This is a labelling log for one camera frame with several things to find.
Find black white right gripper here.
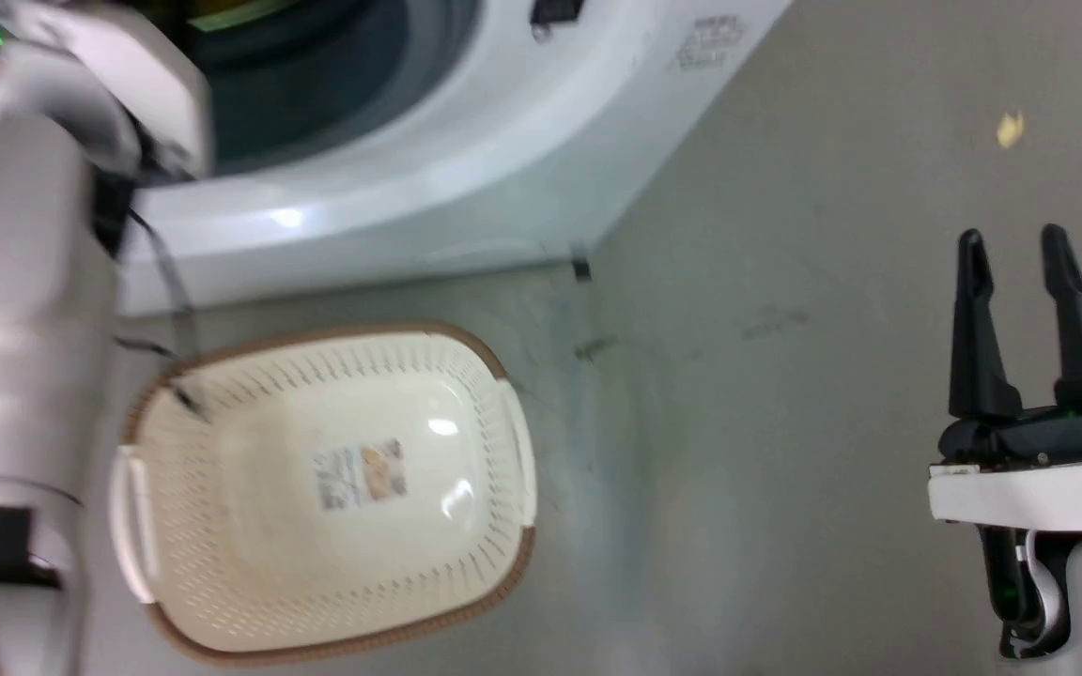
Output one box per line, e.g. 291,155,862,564
926,223,1082,543

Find white front-load washing machine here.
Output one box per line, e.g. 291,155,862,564
116,0,794,316

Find paper sticker inside basket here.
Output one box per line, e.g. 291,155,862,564
314,438,409,513

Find cream plastic laundry basket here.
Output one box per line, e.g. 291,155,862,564
108,321,539,667

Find black washer door latch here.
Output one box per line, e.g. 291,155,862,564
530,0,585,40

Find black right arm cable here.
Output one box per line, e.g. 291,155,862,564
976,524,1068,661

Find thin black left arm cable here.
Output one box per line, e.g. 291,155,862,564
114,207,209,419

